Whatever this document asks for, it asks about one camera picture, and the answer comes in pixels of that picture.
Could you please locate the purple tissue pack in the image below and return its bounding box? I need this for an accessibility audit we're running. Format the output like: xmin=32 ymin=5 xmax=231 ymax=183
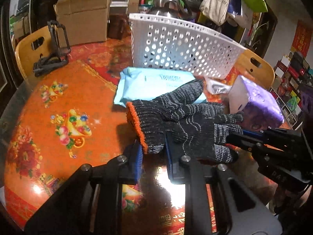
xmin=228 ymin=75 xmax=284 ymax=132

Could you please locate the dark knitted work glove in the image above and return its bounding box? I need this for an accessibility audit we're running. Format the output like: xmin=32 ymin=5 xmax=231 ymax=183
xmin=126 ymin=79 xmax=244 ymax=163

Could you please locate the clear zip plastic bag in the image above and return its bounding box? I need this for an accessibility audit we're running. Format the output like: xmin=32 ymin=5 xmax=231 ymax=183
xmin=205 ymin=77 xmax=232 ymax=95

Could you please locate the wooden chair right side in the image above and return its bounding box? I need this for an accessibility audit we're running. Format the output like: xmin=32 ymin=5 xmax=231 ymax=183
xmin=235 ymin=49 xmax=275 ymax=90

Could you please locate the wooden chair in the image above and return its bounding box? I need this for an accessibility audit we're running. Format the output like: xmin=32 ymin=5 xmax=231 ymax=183
xmin=235 ymin=49 xmax=275 ymax=90
xmin=15 ymin=26 xmax=54 ymax=79

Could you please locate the light blue wet wipes pack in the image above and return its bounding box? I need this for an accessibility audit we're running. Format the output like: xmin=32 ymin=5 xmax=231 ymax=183
xmin=113 ymin=67 xmax=195 ymax=107

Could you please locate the white perforated plastic basket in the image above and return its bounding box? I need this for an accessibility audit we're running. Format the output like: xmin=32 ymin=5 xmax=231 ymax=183
xmin=129 ymin=13 xmax=246 ymax=80

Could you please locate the black folding phone stand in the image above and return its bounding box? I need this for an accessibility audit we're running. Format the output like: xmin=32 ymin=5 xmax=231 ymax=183
xmin=33 ymin=20 xmax=71 ymax=78

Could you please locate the beige canvas tote bag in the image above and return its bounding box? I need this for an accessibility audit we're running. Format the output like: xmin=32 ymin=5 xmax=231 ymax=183
xmin=200 ymin=0 xmax=230 ymax=26

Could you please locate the stainless steel kettle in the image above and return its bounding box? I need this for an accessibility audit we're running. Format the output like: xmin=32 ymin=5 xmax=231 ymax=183
xmin=148 ymin=0 xmax=194 ymax=21

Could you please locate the wooden chair left side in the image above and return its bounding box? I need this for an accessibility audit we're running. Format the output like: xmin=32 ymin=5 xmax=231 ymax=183
xmin=15 ymin=26 xmax=54 ymax=79

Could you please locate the open cardboard box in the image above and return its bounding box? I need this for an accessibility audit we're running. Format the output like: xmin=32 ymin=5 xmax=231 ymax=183
xmin=54 ymin=0 xmax=111 ymax=46

